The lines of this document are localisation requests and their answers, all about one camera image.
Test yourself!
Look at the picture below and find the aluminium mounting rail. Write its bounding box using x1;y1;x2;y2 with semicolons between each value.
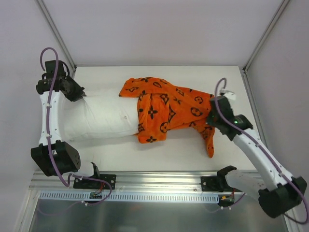
29;171;216;193

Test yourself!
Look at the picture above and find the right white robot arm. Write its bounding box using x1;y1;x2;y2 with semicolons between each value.
207;96;308;218

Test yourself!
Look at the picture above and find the purple cable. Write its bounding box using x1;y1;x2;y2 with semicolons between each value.
40;47;113;206
214;77;309;224

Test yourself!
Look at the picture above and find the orange patterned pillowcase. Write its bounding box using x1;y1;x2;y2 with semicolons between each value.
119;77;215;158

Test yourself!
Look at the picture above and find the white pillow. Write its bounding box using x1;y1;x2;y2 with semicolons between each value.
63;88;139;141

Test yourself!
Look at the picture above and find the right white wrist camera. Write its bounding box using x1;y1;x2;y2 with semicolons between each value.
220;89;236;101

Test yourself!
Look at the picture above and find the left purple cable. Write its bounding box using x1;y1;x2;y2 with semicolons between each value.
40;47;113;206

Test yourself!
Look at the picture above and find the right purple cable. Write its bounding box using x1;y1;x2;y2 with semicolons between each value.
214;77;309;224

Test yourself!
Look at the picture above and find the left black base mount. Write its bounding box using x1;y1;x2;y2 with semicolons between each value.
73;174;116;190

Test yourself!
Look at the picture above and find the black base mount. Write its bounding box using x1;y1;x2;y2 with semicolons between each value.
200;176;224;192
73;174;116;190

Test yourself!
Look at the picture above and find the right aluminium frame post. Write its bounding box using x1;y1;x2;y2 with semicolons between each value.
242;0;291;72

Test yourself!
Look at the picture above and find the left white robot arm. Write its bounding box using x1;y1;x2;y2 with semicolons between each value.
30;60;101;189

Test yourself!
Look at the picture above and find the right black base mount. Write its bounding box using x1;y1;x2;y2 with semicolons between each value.
200;176;224;192

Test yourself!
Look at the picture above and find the white slotted cable duct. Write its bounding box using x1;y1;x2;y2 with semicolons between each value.
40;190;219;203

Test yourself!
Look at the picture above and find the left aluminium frame post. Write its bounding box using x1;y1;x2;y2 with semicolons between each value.
35;0;77;72

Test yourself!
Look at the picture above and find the aluminium frame post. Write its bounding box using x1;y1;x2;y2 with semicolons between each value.
242;0;291;72
35;0;77;72

